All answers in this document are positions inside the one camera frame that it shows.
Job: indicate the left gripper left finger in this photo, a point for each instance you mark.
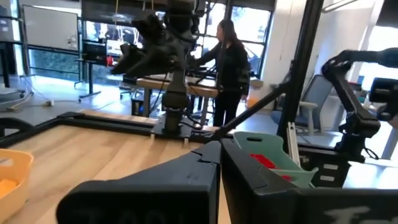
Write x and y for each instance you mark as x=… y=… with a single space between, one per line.
x=155 y=202

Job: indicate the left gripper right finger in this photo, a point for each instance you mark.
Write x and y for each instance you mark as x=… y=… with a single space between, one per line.
x=280 y=208

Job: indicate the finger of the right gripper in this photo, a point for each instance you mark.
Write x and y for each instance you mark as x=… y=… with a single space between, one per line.
x=133 y=70
x=133 y=56

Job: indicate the red toy brick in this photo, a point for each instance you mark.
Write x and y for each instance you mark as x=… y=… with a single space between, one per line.
x=262 y=161

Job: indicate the orange-yellow toy brick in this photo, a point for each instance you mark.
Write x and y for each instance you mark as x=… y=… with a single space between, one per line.
x=7 y=188

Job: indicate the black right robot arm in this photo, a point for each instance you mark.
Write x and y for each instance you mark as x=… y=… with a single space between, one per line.
x=175 y=93

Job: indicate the black monitor stand desk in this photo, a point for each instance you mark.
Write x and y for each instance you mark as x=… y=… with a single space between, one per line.
x=93 y=51

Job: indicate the wooden work table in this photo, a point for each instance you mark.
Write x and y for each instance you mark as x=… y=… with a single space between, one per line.
x=199 y=90

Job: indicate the green-teal plastic bin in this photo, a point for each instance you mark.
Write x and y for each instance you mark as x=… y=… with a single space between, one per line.
x=267 y=146

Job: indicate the person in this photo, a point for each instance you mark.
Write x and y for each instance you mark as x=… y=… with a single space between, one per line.
x=230 y=68

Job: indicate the white whiteboard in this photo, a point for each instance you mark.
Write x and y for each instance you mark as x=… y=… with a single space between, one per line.
x=49 y=28

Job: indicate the grey office chair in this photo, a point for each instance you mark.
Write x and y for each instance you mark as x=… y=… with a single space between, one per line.
x=317 y=90

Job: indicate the black shelf rack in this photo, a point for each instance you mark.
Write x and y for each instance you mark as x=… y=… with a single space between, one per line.
x=7 y=62

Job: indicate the yellow plastic bin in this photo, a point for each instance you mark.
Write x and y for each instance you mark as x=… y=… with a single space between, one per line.
x=21 y=174

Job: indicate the black aluminium table frame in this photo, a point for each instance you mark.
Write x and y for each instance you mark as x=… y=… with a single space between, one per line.
x=301 y=62

